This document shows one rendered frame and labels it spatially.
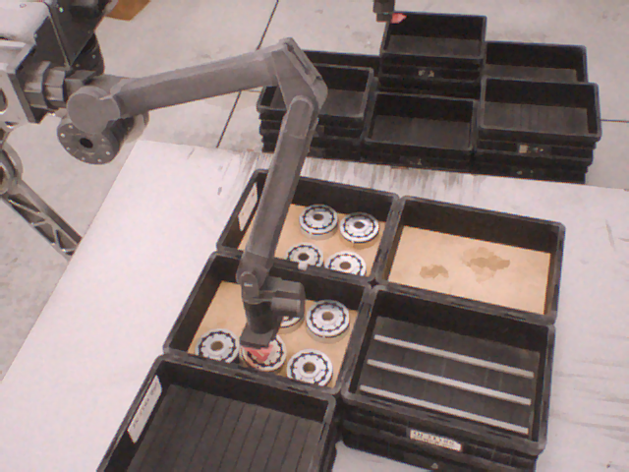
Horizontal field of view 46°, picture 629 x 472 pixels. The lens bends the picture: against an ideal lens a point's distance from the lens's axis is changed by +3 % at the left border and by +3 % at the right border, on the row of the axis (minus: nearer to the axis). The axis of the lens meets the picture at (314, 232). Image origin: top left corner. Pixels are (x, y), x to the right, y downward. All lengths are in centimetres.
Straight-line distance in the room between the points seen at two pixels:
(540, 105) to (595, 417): 141
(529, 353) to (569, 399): 17
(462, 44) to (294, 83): 202
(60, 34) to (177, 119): 213
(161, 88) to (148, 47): 288
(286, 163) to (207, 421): 62
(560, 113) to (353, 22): 169
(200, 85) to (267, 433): 74
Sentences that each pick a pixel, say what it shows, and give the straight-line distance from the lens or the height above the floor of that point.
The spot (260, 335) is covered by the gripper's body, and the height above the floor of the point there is 98.
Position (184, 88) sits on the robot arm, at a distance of 129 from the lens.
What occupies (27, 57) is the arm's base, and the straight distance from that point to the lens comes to 141.
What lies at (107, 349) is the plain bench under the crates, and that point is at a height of 70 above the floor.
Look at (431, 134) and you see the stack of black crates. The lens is 289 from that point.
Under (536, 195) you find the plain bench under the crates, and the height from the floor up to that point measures 70.
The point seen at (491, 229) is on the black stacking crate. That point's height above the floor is 88.
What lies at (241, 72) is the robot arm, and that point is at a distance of 124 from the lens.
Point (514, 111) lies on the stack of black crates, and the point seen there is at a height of 49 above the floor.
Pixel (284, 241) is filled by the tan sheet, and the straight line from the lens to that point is 188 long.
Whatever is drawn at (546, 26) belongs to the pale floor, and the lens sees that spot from 428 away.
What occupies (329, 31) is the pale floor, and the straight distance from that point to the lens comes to 415.
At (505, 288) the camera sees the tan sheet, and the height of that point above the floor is 83.
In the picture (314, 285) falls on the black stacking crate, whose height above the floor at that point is 89.
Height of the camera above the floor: 224
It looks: 48 degrees down
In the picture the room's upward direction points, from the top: 3 degrees counter-clockwise
